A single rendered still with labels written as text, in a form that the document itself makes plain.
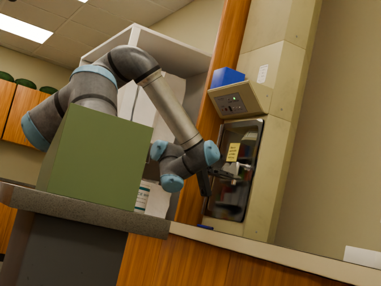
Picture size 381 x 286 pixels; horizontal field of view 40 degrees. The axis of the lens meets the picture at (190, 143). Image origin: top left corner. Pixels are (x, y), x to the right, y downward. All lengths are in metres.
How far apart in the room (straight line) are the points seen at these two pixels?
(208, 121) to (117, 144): 1.19
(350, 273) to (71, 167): 0.60
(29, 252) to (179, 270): 0.76
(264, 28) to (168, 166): 0.80
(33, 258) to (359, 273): 0.63
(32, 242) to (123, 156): 0.26
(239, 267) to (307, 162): 1.07
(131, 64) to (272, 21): 0.77
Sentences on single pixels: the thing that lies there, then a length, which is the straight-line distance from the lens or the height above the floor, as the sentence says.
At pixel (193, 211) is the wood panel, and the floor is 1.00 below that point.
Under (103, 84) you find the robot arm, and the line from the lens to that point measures 1.25.
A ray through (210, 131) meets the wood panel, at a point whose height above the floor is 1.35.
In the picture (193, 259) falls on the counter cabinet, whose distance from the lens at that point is 1.66.
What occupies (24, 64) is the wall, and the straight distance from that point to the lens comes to 7.38.
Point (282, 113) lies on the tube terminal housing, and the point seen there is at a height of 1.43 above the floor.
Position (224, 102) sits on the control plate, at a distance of 2.15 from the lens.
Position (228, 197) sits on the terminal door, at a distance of 2.05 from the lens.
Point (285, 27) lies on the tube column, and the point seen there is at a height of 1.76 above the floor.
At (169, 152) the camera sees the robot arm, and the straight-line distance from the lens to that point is 1.78.
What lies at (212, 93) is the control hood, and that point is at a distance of 2.20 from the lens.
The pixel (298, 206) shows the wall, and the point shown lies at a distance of 2.40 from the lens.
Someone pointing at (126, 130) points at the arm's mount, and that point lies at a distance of 1.13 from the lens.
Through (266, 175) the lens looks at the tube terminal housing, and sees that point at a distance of 1.98.
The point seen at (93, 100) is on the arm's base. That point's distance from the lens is 1.20.
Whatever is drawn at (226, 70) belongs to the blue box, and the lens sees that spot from 2.16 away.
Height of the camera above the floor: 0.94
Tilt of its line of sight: 9 degrees up
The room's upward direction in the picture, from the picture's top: 13 degrees clockwise
